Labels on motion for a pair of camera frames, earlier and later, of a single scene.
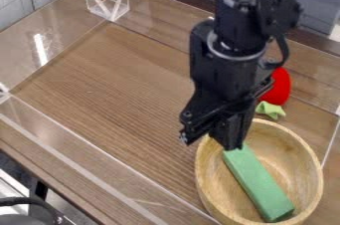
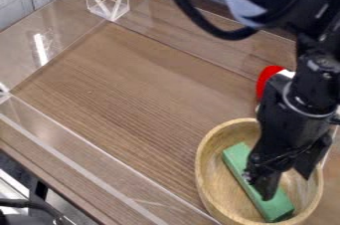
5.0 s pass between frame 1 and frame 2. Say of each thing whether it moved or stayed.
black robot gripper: moved
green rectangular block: stayed
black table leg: stayed
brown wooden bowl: stayed
